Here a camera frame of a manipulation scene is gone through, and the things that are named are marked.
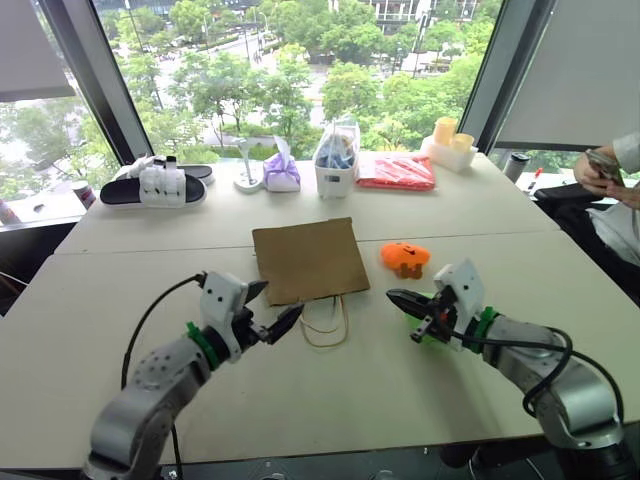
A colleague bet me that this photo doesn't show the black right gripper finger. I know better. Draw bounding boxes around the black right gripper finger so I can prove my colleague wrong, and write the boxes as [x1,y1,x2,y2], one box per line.
[409,317,435,346]
[385,288,436,318]

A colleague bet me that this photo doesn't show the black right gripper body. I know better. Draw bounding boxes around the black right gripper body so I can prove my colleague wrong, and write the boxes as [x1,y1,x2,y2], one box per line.
[423,289,464,346]

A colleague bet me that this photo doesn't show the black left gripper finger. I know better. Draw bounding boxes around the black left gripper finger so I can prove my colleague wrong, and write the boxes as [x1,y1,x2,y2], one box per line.
[264,302,306,347]
[244,280,271,306]

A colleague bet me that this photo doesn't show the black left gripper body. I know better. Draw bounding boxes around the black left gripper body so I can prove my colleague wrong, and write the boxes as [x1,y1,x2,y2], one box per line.
[231,305,274,354]

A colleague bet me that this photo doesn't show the brown paper bag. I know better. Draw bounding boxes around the brown paper bag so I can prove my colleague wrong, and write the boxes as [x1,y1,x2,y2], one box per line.
[250,215,372,350]

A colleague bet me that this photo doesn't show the purple and white pouch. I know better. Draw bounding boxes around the purple and white pouch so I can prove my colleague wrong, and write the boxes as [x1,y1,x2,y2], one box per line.
[262,135,303,194]

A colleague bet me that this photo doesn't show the person's right hand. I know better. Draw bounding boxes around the person's right hand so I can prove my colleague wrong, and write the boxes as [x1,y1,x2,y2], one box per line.
[573,144,626,195]

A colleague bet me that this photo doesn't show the person's left hand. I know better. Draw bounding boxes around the person's left hand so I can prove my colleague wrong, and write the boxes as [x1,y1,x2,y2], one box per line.
[606,180,640,210]

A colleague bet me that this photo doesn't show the orange plush toy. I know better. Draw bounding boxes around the orange plush toy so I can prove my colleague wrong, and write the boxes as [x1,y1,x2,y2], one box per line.
[380,240,432,280]

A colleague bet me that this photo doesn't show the white stand with stem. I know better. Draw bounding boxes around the white stand with stem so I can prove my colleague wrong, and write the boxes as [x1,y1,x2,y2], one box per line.
[232,137,267,194]

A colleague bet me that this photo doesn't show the red plastic package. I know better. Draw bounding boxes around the red plastic package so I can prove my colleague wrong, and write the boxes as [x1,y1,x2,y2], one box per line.
[355,151,438,192]

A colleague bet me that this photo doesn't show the white basket with blue items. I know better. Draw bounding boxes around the white basket with blue items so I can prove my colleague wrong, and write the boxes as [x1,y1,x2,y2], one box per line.
[312,116,362,200]

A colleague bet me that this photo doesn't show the white rectangular tray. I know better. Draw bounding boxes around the white rectangular tray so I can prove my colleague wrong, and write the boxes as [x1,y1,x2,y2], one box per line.
[419,134,479,174]

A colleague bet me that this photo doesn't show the grey thermos bottle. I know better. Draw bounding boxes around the grey thermos bottle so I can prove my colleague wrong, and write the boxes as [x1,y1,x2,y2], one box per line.
[502,151,532,184]

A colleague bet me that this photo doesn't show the person's dark trousers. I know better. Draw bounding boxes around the person's dark trousers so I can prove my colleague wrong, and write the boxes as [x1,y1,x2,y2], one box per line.
[533,183,640,304]

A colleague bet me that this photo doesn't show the tall pale yellow cup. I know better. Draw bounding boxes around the tall pale yellow cup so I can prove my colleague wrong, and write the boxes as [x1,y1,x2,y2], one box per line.
[432,116,459,148]

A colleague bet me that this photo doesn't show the drink can with red label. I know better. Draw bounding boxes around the drink can with red label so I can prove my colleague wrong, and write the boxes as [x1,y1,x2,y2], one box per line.
[69,180,98,211]

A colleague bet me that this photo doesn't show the black window pillar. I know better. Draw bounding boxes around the black window pillar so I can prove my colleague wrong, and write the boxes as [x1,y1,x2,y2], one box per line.
[38,0,154,167]
[456,0,540,151]

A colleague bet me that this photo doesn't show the grey roller blind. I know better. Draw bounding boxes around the grey roller blind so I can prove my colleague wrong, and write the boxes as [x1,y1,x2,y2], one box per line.
[0,0,77,104]
[491,0,640,152]

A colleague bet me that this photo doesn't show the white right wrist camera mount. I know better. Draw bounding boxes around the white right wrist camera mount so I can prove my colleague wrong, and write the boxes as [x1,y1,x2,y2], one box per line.
[432,257,487,347]

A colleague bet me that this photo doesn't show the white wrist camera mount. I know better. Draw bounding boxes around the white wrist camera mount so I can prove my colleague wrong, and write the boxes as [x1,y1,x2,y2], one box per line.
[199,271,250,364]
[432,257,487,347]

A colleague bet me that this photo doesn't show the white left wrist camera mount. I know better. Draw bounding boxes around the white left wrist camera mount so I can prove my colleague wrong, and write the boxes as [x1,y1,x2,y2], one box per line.
[199,271,250,364]

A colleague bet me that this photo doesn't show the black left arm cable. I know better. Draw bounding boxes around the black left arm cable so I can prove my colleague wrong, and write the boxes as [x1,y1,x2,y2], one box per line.
[120,272,209,480]

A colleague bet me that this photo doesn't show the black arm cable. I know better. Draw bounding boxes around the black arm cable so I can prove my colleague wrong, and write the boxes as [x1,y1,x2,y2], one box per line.
[120,272,209,480]
[449,325,627,427]

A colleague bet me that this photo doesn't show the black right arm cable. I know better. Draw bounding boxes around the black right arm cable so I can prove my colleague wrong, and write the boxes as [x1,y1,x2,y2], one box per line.
[449,325,627,427]

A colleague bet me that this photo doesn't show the black slipper white strap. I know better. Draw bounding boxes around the black slipper white strap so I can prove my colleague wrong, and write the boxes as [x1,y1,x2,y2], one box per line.
[99,155,208,209]
[175,163,217,187]

